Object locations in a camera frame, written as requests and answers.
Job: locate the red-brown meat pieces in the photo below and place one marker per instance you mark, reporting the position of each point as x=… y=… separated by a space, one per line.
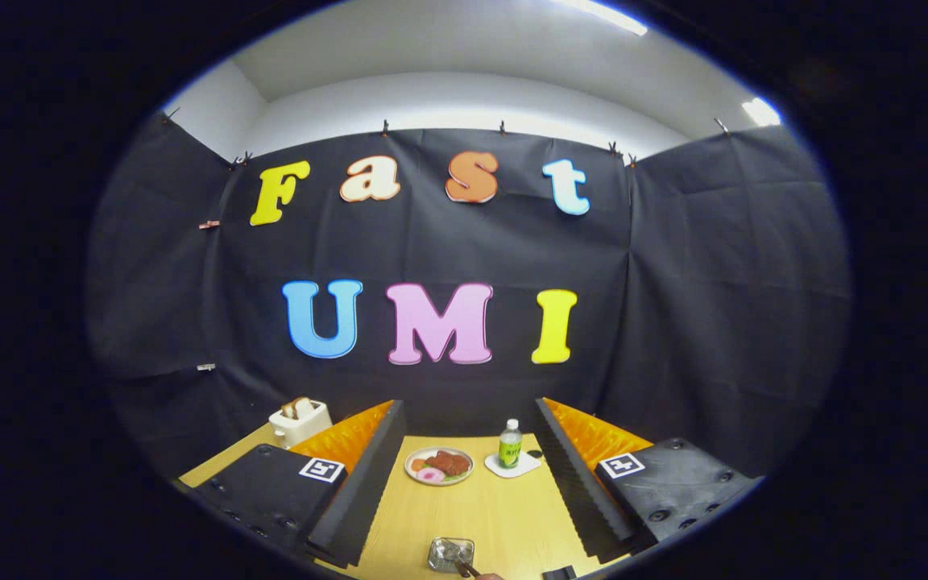
x=449 y=462

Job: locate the metal fork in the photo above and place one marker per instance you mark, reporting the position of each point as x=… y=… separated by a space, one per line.
x=466 y=569

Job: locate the white toaster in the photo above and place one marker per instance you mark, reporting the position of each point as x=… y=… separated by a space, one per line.
x=303 y=427

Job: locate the long ceiling light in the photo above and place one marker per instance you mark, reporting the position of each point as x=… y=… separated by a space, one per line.
x=609 y=16

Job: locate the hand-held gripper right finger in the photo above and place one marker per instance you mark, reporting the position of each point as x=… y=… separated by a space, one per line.
x=573 y=483

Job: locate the green label drink bottle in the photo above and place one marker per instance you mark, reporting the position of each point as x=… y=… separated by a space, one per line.
x=510 y=451

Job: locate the white coaster tray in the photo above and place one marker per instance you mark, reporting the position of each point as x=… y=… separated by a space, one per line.
x=528 y=466

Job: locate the toast bread slice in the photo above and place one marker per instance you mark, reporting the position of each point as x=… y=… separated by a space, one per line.
x=304 y=407
x=288 y=409

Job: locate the white oval food plate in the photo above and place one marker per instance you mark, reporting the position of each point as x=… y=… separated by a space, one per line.
x=464 y=479

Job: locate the small ceiling light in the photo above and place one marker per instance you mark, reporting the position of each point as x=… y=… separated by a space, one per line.
x=760 y=111

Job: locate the pink round food slice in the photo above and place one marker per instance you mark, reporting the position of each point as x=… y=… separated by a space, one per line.
x=430 y=475

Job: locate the black backdrop cloth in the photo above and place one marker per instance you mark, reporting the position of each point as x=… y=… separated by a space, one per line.
x=432 y=403

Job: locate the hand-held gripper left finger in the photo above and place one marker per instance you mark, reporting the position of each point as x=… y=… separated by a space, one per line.
x=367 y=483

